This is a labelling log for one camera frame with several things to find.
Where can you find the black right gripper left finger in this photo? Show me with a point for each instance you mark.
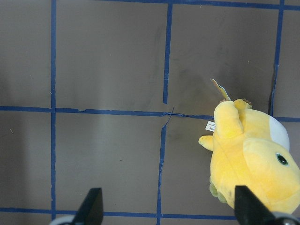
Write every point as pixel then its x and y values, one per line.
pixel 90 211

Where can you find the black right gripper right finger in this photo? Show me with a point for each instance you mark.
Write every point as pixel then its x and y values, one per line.
pixel 249 210

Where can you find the yellow plush dinosaur toy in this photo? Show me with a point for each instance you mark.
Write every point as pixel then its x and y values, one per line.
pixel 251 148

